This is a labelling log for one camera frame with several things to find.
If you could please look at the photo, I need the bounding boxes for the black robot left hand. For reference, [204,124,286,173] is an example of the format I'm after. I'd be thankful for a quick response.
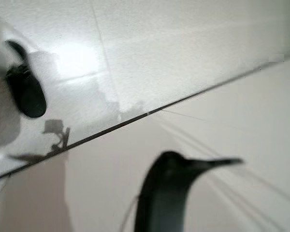
[134,151,244,232]

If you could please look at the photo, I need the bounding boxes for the white cabinet door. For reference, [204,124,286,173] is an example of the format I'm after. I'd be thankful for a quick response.
[163,57,290,170]
[0,110,290,232]

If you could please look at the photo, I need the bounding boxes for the black robot foot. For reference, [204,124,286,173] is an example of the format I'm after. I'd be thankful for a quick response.
[4,40,48,118]

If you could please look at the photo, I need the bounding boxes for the thin left wrist cable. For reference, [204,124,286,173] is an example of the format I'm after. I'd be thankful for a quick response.
[120,193,139,232]

